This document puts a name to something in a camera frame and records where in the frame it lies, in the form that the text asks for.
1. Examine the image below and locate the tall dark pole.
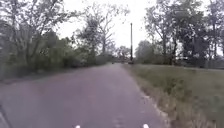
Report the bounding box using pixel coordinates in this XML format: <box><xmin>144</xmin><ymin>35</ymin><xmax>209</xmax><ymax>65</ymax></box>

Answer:
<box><xmin>129</xmin><ymin>22</ymin><xmax>134</xmax><ymax>64</ymax></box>

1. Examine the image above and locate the grey asphalt path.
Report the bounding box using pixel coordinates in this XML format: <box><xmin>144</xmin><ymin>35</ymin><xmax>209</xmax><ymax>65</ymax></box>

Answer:
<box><xmin>0</xmin><ymin>62</ymin><xmax>168</xmax><ymax>128</ymax></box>

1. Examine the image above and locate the row of trees and bushes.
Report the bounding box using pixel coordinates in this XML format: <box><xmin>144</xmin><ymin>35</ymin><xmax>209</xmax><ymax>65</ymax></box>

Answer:
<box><xmin>0</xmin><ymin>0</ymin><xmax>131</xmax><ymax>81</ymax></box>

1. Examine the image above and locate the group of tall trees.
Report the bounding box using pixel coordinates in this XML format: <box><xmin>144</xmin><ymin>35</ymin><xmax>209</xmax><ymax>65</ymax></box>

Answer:
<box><xmin>134</xmin><ymin>0</ymin><xmax>224</xmax><ymax>69</ymax></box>

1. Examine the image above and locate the grass verge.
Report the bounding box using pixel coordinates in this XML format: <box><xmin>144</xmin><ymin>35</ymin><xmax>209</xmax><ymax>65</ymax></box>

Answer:
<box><xmin>122</xmin><ymin>63</ymin><xmax>224</xmax><ymax>128</ymax></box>

